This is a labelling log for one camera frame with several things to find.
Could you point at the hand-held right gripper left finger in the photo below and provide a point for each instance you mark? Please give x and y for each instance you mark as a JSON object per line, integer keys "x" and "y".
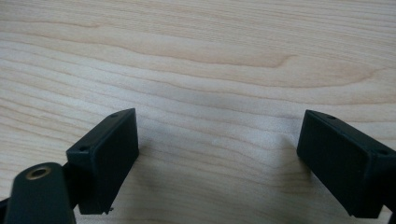
{"x": 102, "y": 161}

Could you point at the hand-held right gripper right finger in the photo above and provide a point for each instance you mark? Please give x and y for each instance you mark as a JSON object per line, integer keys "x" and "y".
{"x": 342, "y": 165}

